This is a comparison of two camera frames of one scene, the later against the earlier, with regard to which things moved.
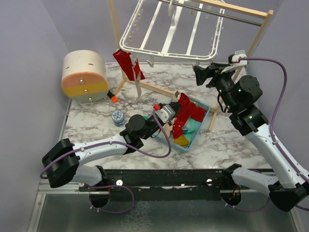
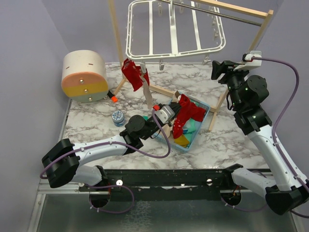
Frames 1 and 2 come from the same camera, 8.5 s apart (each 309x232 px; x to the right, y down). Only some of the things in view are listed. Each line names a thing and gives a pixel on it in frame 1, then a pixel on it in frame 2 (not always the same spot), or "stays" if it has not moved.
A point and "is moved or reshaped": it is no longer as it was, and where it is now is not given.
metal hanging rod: x=213 y=12 stays
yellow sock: x=181 y=140 stays
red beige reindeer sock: x=138 y=76 → x=145 y=78
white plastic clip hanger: x=173 y=31 is moved or reshaped
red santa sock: x=126 y=63 → x=133 y=74
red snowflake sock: x=187 y=109 stays
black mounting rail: x=161 y=185 stays
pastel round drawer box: x=85 y=78 stays
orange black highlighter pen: x=114 y=98 stays
